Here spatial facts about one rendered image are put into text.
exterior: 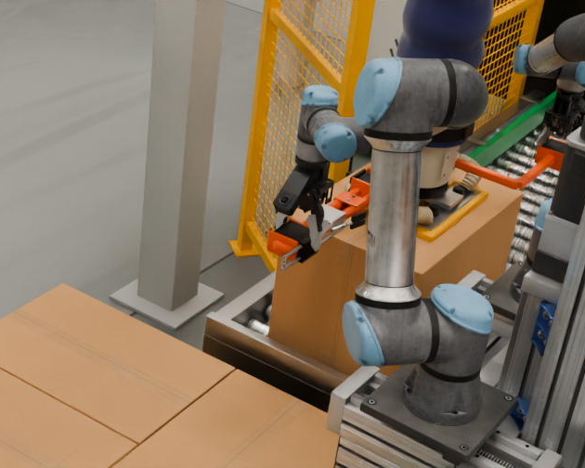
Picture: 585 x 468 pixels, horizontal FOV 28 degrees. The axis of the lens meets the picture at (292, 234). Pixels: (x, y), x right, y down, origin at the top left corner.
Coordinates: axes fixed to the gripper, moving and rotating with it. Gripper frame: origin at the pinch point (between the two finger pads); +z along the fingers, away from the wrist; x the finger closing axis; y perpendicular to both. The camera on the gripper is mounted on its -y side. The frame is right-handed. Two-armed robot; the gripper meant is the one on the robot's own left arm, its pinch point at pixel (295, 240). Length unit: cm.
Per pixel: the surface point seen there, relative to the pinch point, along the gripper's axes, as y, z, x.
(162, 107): 88, 31, 106
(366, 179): 35.0, -1.4, 2.6
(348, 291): 28.3, 26.1, -1.0
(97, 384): -14, 53, 42
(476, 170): 63, 0, -14
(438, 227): 49, 11, -13
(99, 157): 164, 109, 197
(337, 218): 13.3, -1.3, -2.5
